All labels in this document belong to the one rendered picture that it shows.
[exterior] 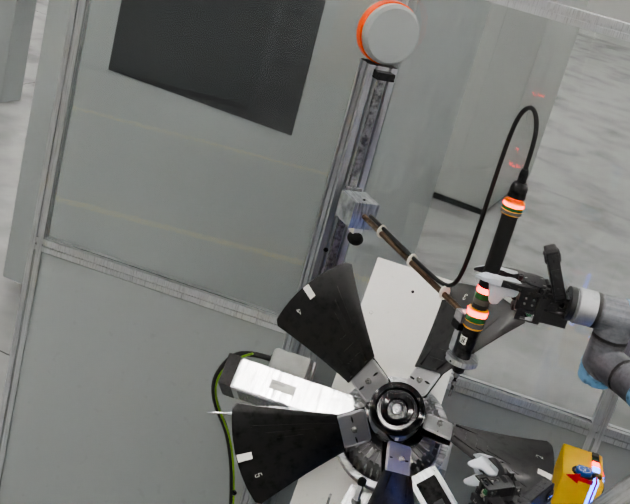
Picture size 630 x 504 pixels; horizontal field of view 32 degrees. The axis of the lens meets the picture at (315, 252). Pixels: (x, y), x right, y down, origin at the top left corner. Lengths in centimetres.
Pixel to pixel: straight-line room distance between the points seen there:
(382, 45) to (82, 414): 152
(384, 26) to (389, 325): 73
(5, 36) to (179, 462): 521
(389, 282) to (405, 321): 11
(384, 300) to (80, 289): 104
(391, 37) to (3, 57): 570
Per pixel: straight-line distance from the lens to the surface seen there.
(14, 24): 815
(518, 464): 239
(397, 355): 266
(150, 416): 341
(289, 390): 251
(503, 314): 243
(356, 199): 275
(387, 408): 234
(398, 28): 275
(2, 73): 824
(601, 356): 232
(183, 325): 325
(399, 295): 270
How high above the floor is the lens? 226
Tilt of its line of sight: 20 degrees down
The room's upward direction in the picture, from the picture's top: 15 degrees clockwise
